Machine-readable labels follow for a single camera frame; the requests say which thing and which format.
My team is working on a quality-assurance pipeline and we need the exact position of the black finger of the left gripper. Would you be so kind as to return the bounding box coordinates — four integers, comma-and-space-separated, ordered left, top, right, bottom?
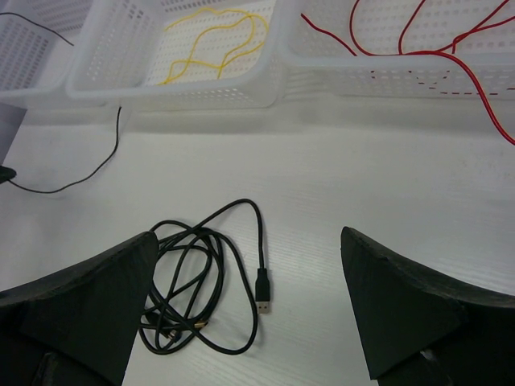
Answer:
0, 166, 17, 183

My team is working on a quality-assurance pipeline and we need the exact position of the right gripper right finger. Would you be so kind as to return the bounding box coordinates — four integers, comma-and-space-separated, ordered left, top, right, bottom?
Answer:
340, 227, 514, 385

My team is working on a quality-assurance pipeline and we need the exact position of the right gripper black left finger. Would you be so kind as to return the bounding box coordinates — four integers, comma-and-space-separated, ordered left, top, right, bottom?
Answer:
1, 232, 158, 385

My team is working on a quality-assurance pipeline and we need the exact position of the black usb cable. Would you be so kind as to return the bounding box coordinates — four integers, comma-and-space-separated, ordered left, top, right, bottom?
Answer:
138, 198, 275, 357

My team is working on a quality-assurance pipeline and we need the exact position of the thin dark green wire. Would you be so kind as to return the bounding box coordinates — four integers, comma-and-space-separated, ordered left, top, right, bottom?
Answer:
0, 11, 122, 195

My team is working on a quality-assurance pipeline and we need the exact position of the yellow wire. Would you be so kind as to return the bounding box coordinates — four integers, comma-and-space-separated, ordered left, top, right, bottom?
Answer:
156, 6, 270, 86

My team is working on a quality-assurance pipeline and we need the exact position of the red wire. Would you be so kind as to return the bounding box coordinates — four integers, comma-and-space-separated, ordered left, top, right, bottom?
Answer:
396, 0, 515, 146
300, 0, 427, 57

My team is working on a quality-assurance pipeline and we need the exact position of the left white plastic basket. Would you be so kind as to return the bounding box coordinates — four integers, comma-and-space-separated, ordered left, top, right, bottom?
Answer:
1, 1, 94, 109

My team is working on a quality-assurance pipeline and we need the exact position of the white plastic basket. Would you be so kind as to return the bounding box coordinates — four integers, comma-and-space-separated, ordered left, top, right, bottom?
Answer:
1, 1, 94, 109
278, 1, 514, 101
66, 1, 287, 112

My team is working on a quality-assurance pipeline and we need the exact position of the middle white plastic basket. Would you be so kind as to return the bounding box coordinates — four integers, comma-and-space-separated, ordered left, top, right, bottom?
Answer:
66, 1, 287, 112

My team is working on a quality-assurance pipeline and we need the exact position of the right white plastic basket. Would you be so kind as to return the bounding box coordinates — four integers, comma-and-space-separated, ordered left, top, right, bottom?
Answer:
278, 1, 514, 101

